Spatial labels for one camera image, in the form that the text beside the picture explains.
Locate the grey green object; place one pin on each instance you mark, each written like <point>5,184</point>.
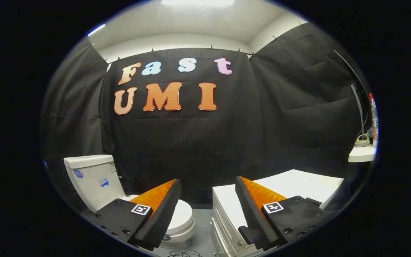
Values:
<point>362,141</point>

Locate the ceiling light panel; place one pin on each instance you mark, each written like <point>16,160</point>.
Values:
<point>196,2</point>

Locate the clear bottle with red cap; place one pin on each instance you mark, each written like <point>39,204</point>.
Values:
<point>374,121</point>

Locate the white wall shelf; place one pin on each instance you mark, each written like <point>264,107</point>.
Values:
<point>362,154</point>

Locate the grey curved bar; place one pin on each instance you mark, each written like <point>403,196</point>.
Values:
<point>359,103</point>

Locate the white toilet lid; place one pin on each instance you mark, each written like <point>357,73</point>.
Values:
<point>182,214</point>

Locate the black backdrop cloth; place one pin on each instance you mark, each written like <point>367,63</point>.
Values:
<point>227,142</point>

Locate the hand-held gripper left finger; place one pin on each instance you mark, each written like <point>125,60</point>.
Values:
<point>162,214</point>

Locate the white toilet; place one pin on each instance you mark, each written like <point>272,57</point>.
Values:
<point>91,185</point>

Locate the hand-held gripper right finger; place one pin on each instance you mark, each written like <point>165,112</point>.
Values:
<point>253,217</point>

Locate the white cabinet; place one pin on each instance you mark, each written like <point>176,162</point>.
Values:
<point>298,182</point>

